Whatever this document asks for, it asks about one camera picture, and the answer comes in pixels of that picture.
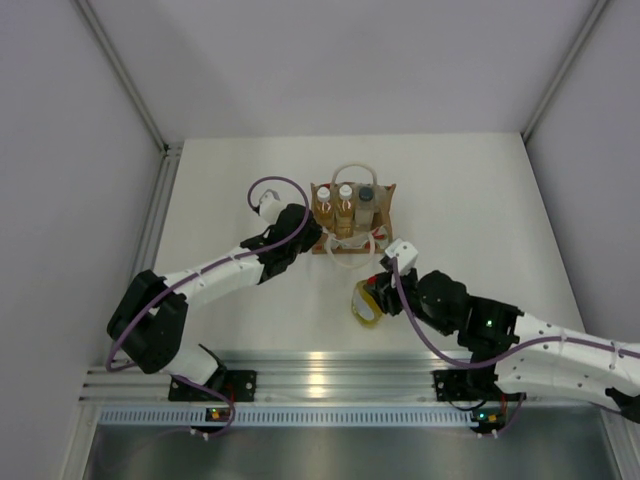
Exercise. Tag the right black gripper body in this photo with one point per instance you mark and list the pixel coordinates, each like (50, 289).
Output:
(410, 283)

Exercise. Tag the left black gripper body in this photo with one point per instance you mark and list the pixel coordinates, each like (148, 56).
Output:
(311, 238)

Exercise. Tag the red-capped yellow bottle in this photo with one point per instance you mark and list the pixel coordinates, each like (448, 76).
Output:
(363, 309)

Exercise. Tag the burlap watermelon print canvas bag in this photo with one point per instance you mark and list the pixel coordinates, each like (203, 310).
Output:
(358, 250)

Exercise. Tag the grey-capped clear bottle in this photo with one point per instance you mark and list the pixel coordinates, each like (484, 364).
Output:
(365, 209)

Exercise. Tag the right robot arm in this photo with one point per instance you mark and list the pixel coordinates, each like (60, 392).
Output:
(512, 352)

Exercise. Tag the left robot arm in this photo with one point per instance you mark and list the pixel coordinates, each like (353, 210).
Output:
(149, 322)

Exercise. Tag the left white-capped yellow bottle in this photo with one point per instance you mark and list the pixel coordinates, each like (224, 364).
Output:
(323, 208)

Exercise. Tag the white-capped yellow bottle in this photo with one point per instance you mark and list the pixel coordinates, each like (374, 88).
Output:
(323, 208)
(344, 212)

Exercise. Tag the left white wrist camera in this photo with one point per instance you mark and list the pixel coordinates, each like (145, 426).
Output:
(270, 206)

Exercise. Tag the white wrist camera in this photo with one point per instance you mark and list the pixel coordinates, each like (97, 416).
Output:
(403, 253)
(270, 206)

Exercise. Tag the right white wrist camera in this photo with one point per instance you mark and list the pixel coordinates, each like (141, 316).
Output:
(403, 253)

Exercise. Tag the aluminium mounting rail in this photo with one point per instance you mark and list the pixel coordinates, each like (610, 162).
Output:
(293, 378)

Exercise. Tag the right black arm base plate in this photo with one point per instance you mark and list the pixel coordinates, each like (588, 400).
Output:
(453, 386)

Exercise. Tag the left aluminium frame post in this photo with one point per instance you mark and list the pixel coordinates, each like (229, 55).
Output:
(101, 37)

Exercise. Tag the aluminium frame post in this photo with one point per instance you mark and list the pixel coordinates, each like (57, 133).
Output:
(101, 37)
(569, 59)

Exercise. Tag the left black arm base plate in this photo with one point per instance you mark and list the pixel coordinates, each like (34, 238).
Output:
(234, 385)

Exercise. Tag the white slotted cable duct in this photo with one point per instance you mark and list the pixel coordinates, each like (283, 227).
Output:
(269, 416)

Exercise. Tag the right aluminium frame post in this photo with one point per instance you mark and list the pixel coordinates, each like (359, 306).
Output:
(569, 59)

